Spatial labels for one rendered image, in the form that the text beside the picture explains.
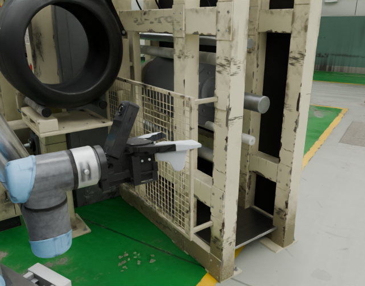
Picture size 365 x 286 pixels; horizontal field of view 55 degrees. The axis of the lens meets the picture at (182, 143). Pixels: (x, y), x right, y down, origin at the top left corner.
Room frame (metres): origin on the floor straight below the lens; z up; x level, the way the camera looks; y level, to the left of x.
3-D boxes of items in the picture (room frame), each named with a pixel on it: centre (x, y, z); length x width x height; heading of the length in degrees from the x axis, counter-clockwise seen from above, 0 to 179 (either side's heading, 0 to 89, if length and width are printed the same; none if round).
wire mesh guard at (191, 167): (1.81, 0.22, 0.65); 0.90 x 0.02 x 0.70; 35
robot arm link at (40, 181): (0.57, 0.25, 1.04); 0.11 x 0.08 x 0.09; 122
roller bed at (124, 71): (2.20, 0.44, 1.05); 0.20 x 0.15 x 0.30; 35
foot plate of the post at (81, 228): (2.00, 0.78, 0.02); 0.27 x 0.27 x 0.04; 35
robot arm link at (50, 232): (0.59, 0.26, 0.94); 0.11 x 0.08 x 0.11; 32
